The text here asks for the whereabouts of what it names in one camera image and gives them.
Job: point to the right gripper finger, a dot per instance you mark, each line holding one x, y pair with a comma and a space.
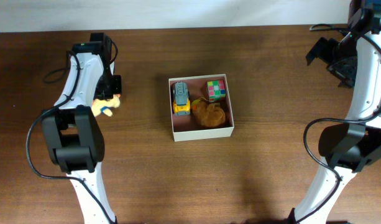
325, 50
347, 84

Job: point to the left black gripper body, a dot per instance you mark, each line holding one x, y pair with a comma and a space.
109, 84

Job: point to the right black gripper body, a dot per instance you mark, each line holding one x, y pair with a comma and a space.
345, 63

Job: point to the yellow plush rabbit toy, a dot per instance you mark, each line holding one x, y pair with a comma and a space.
104, 106

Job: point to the yellow grey toy truck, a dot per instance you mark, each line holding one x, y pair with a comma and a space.
181, 99

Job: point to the multicoloured puzzle cube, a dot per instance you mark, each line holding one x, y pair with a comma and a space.
216, 90

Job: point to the brown plush toy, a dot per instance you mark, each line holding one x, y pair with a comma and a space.
209, 115

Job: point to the yellow wooden rattle drum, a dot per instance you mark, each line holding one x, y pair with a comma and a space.
197, 101

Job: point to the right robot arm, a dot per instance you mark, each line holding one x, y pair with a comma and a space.
354, 142

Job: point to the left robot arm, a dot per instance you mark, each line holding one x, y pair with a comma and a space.
74, 140

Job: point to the white cardboard box red interior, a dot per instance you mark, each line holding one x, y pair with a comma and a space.
185, 127

